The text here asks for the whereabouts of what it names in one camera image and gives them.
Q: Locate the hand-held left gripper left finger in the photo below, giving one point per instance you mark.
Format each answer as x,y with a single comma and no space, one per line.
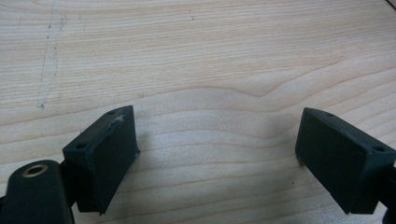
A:
102,158

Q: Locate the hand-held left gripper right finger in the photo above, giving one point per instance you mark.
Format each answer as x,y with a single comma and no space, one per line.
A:
339,158

